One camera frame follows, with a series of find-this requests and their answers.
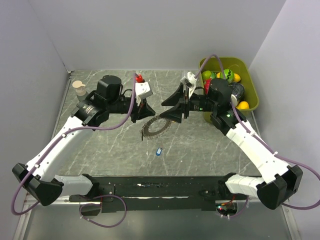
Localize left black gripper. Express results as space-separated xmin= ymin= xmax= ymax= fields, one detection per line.
xmin=107 ymin=95 xmax=156 ymax=123

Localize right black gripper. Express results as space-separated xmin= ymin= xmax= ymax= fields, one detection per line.
xmin=159 ymin=82 xmax=217 ymax=123

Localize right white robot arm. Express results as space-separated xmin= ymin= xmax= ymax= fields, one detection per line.
xmin=160 ymin=78 xmax=303 ymax=210

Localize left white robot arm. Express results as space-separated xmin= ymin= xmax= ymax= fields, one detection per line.
xmin=12 ymin=74 xmax=156 ymax=206

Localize blue tagged key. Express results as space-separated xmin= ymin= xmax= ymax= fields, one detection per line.
xmin=155 ymin=147 xmax=164 ymax=157

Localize red dragon fruit toy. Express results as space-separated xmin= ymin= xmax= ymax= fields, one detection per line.
xmin=203 ymin=78 xmax=212 ymax=95

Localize green lime toy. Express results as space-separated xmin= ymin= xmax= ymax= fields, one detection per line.
xmin=201 ymin=70 xmax=216 ymax=80

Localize olive green plastic bin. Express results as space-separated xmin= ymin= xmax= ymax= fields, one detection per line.
xmin=198 ymin=57 xmax=260 ymax=123

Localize green watermelon toy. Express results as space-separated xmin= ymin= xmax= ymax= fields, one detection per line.
xmin=219 ymin=68 xmax=235 ymax=84

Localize black tin can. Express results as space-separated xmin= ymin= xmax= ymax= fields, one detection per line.
xmin=229 ymin=82 xmax=245 ymax=107

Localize grey bottle with beige cap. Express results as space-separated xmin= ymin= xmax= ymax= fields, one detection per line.
xmin=72 ymin=80 xmax=88 ymax=102

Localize yellow banana toy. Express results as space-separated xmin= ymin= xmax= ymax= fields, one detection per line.
xmin=236 ymin=101 xmax=250 ymax=110

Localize yellow lemon toy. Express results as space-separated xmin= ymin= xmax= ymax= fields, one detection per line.
xmin=233 ymin=73 xmax=241 ymax=83

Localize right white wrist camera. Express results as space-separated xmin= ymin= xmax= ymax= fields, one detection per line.
xmin=180 ymin=71 xmax=198 ymax=99

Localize black mounting base plate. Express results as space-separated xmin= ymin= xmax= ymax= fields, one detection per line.
xmin=69 ymin=176 xmax=247 ymax=213

